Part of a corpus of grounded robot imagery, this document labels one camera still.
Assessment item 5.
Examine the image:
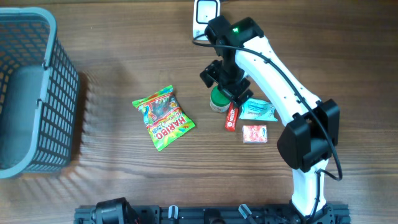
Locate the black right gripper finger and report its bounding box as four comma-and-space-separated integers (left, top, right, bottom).
200, 60, 222, 88
230, 89, 254, 108

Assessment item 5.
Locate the light blue tissue pack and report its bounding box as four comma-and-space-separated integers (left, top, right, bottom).
239, 98, 277, 121

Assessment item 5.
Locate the small red candy bar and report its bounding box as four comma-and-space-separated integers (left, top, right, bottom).
225, 103, 239, 131

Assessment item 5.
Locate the green lid plastic jar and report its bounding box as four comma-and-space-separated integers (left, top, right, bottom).
210, 86, 231, 113

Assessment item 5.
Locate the red snack packet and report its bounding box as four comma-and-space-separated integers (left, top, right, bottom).
242, 125, 268, 143

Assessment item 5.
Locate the green Haribo candy bag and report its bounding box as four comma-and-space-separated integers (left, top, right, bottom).
132, 85, 196, 151

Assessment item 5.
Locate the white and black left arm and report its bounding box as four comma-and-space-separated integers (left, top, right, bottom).
90, 197, 141, 224

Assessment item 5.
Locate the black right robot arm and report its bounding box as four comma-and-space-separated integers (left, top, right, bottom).
192, 16, 343, 223

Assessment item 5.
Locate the white barcode scanner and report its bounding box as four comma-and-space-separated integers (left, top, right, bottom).
192, 0, 221, 40

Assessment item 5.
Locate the grey mesh shopping basket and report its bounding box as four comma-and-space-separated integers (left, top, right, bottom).
1, 7, 80, 179

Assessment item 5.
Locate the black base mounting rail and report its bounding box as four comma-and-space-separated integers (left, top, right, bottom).
73, 204, 351, 224

